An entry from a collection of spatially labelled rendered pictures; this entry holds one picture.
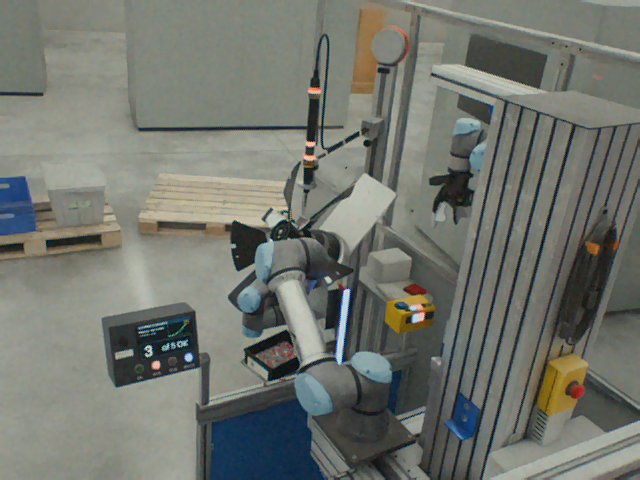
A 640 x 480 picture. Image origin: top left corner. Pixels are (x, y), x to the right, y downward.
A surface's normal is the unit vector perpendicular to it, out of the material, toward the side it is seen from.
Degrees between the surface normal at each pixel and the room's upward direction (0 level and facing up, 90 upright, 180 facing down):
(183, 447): 0
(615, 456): 0
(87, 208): 95
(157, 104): 90
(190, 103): 90
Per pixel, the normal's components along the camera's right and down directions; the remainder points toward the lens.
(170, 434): 0.08, -0.89
